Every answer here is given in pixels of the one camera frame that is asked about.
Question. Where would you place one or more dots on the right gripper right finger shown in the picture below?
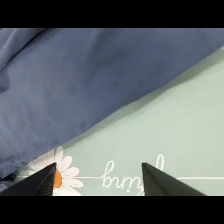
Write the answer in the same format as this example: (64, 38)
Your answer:
(160, 183)

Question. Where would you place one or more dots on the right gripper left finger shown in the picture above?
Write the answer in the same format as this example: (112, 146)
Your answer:
(41, 183)

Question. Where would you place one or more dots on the blue T-shirt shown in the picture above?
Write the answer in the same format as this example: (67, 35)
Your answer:
(83, 83)

